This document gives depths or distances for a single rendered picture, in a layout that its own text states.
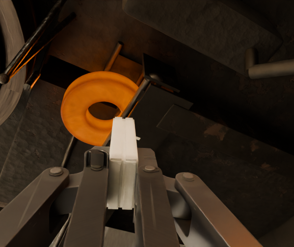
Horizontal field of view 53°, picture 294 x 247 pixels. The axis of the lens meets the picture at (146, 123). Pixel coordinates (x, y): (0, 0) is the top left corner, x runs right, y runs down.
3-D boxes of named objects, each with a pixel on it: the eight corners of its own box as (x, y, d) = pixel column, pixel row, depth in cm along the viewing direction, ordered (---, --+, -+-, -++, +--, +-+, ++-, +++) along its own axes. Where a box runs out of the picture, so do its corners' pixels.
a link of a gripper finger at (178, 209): (138, 191, 14) (201, 193, 14) (134, 146, 18) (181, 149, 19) (135, 218, 14) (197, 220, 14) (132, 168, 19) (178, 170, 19)
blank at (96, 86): (56, 125, 60) (53, 136, 57) (73, 59, 51) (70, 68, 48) (129, 143, 64) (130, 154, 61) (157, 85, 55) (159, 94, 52)
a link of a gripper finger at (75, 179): (105, 218, 14) (40, 216, 14) (110, 167, 19) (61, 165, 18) (107, 190, 13) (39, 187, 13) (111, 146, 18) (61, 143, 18)
